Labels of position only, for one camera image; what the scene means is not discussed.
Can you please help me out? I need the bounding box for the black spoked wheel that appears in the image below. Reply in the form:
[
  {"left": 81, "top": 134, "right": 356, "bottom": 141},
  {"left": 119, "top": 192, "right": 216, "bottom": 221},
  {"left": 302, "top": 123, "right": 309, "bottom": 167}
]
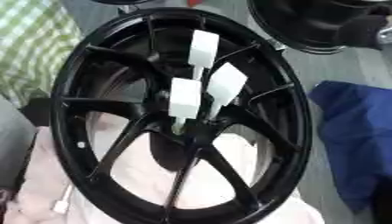
[{"left": 49, "top": 7, "right": 314, "bottom": 224}]

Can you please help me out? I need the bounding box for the black round wheel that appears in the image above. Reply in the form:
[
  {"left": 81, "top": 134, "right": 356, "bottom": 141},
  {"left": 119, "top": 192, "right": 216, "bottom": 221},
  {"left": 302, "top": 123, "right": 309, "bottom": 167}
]
[{"left": 245, "top": 0, "right": 392, "bottom": 55}]

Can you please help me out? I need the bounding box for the black round object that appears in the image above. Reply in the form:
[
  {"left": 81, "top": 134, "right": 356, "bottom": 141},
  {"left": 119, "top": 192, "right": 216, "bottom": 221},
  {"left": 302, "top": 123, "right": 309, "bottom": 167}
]
[{"left": 90, "top": 0, "right": 155, "bottom": 5}]

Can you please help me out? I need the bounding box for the blue cloth bag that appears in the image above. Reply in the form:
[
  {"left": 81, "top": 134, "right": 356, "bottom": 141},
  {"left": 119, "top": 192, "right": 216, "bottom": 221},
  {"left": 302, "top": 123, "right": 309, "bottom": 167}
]
[{"left": 306, "top": 80, "right": 392, "bottom": 214}]

